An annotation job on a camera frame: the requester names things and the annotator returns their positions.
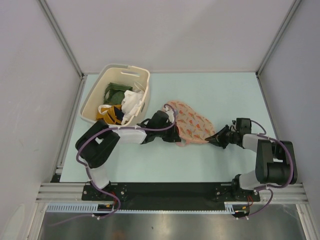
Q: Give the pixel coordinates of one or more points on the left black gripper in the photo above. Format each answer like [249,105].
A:
[173,136]

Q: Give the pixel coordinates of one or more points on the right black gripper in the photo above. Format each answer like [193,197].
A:
[216,139]

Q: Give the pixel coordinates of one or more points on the pink floral mesh laundry bag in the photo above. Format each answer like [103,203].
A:
[193,128]

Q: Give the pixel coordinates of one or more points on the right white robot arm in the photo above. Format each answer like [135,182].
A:
[275,164]

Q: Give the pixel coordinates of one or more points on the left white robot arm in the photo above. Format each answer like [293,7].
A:
[97,144]

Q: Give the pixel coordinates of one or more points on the cream plastic laundry basket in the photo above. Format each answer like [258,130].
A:
[127,75]

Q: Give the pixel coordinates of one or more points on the white garment in basket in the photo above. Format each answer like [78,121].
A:
[130,104]

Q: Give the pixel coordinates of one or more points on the mustard yellow garment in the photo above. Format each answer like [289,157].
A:
[111,114]

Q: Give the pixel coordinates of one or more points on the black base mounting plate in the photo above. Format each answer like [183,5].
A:
[176,194]

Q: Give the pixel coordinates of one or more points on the green garment in basket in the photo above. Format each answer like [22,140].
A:
[115,93]

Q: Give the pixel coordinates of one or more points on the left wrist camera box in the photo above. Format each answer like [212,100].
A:
[171,112]

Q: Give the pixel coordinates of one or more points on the grey slotted cable duct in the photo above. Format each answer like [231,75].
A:
[106,208]

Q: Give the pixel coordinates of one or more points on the right aluminium corner post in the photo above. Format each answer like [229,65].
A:
[278,36]

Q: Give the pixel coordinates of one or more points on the aluminium corner post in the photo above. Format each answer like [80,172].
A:
[49,15]
[278,36]

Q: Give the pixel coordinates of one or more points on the left aluminium corner post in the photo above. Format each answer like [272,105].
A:
[49,15]

